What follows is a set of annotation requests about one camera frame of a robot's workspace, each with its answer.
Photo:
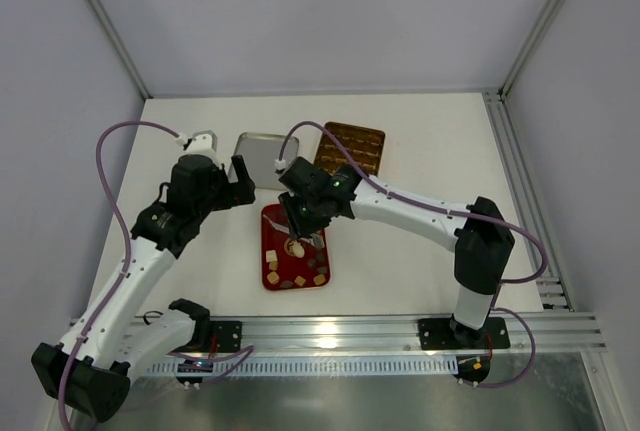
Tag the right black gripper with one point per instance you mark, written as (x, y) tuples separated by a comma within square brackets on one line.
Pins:
[(302, 218)]

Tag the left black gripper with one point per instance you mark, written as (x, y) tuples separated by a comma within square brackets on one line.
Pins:
[(232, 189)]

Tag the silver metal tongs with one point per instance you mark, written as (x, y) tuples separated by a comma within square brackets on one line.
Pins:
[(314, 239)]

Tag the white square chocolate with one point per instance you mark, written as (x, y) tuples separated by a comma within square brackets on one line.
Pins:
[(271, 256)]

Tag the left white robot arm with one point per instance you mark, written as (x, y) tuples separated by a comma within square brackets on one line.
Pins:
[(92, 367)]

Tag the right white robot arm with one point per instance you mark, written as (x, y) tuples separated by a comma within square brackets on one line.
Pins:
[(474, 233)]

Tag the white swirl round chocolate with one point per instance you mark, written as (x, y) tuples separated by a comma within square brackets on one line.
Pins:
[(297, 250)]

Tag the gold chocolate tin box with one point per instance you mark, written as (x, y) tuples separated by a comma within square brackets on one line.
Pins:
[(364, 145)]

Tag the caramel cube chocolate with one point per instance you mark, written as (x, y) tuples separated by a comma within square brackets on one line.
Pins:
[(300, 281)]

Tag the tan square chocolate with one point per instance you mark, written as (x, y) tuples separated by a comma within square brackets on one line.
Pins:
[(272, 277)]

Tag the red rectangular tray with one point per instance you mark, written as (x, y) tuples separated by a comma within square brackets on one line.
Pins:
[(287, 263)]

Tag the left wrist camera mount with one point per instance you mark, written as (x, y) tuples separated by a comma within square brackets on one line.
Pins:
[(202, 143)]

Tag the aluminium mounting rail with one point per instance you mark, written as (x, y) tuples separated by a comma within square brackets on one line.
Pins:
[(346, 346)]

